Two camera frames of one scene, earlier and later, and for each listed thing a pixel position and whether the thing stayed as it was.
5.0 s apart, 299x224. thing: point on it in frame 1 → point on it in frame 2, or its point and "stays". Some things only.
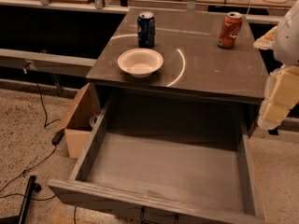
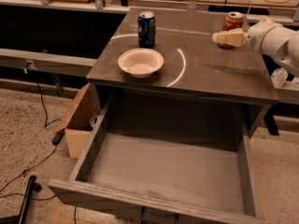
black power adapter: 58,136 stays
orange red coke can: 232,26 stays
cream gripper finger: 281,94 → 235,36
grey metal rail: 45,63 stays
